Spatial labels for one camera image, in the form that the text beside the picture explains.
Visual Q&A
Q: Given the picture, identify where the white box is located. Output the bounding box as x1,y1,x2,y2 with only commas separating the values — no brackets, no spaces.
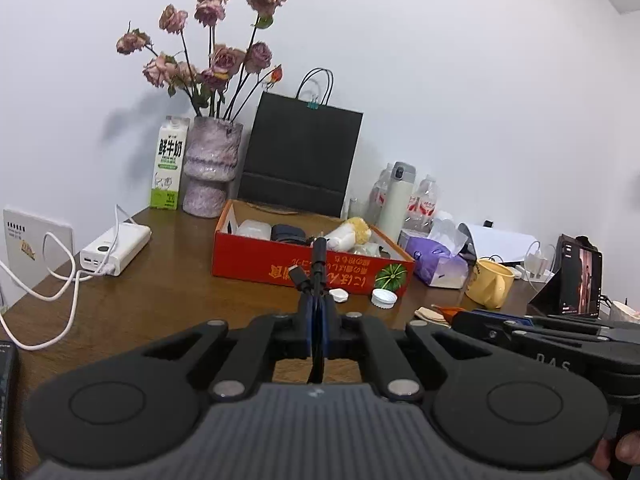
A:
235,220,273,240

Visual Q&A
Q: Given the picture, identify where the white paper stack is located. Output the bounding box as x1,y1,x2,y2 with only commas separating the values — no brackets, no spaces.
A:
457,222,538,266

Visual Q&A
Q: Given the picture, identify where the white and yellow plush toy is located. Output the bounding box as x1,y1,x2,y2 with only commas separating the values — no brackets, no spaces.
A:
322,217,373,253

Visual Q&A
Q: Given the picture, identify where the black paper bag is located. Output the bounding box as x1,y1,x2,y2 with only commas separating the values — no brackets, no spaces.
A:
237,67,364,218

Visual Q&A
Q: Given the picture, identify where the white charging cable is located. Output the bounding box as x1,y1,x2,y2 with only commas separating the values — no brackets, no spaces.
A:
0,205,136,352

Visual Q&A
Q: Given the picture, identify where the white bowl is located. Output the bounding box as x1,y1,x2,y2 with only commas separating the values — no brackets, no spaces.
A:
607,300,640,324

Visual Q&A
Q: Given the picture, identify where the person's right hand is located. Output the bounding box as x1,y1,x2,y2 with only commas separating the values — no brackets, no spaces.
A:
594,430,640,472

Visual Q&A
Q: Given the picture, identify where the purple mottled vase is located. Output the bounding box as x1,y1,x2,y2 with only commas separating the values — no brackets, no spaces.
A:
182,116,244,219

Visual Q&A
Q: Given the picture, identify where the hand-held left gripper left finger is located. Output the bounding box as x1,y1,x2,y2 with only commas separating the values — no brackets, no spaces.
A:
142,292,316,402

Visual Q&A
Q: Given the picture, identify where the white charger plug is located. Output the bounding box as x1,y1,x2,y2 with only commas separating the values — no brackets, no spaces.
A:
524,242,559,281

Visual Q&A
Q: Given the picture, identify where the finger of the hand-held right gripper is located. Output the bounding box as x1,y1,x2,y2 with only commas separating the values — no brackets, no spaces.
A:
450,311,522,347
469,309,640,334

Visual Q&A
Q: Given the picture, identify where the dried rose bouquet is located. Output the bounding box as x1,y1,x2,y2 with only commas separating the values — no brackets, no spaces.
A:
116,0,292,121

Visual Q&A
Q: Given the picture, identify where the black tablet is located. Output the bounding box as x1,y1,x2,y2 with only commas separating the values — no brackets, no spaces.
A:
527,234,603,319

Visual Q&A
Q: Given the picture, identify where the black flat device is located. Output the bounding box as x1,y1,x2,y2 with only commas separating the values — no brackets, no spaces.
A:
0,341,20,480

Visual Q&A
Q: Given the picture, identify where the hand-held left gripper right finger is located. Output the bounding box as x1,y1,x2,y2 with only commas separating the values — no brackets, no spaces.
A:
320,294,482,403

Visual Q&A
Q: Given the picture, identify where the wooden desktop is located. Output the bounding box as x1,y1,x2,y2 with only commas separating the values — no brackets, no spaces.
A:
0,205,566,411

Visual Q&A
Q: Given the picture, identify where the beige packet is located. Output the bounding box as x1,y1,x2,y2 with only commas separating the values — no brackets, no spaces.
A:
414,306,452,324

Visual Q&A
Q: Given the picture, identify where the white thermos bottle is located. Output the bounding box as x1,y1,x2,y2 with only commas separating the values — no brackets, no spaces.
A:
377,161,417,243

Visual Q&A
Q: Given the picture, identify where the white power bank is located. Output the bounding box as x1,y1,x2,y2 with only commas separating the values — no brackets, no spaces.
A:
80,224,152,277

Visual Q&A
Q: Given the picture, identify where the purple tissue pack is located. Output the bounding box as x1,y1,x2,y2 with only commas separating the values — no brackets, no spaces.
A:
400,212,471,289

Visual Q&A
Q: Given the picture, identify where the clear plastic water bottle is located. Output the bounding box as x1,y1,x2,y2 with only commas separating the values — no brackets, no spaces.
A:
370,162,396,226
407,175,440,233

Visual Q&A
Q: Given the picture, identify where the orange cardboard box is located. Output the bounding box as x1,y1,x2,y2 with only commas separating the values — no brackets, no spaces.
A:
212,199,416,298

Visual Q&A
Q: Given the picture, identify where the white wall outlet panel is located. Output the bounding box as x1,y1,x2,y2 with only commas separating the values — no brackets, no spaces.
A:
2,205,76,302

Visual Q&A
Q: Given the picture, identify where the yellow mug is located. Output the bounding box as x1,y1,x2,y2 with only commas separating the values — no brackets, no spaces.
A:
465,258,516,309

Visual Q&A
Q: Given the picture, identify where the navy pouch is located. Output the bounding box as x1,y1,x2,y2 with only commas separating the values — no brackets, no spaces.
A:
271,224,309,247

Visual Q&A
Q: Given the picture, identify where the green and white milk carton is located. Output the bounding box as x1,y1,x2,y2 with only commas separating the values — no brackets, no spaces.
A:
150,116,191,210

